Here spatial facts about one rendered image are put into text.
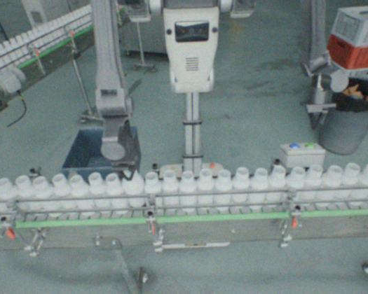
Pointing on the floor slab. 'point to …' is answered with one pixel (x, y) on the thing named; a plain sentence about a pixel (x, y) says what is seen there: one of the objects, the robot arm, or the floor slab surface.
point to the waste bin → (350, 117)
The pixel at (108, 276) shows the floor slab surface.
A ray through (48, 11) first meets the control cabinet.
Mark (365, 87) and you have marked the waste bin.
